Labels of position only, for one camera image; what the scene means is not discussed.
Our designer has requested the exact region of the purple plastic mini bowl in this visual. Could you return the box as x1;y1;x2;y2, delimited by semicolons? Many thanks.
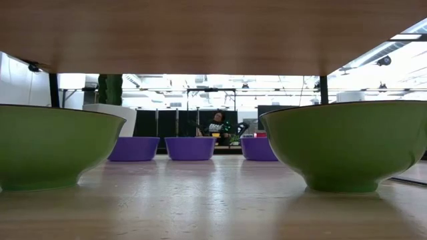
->
240;136;280;162
107;136;161;163
164;136;217;162

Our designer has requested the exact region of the green bowl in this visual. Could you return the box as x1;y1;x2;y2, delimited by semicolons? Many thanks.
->
0;103;127;193
259;100;427;194

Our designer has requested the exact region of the person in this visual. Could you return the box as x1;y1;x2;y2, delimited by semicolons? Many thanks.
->
203;109;234;147

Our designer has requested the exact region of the white angular planter pot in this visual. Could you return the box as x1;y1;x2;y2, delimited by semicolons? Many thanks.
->
82;103;137;138

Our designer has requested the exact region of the small wooden shelf rack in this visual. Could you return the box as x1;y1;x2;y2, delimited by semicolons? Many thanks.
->
0;0;427;186

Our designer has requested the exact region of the green cactus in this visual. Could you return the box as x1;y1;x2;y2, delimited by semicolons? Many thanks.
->
97;73;123;106

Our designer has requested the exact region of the white cylindrical column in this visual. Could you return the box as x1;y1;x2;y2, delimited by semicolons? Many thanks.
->
336;91;366;103

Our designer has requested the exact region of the black partition wall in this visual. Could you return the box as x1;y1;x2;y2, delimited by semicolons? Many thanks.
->
133;109;240;155

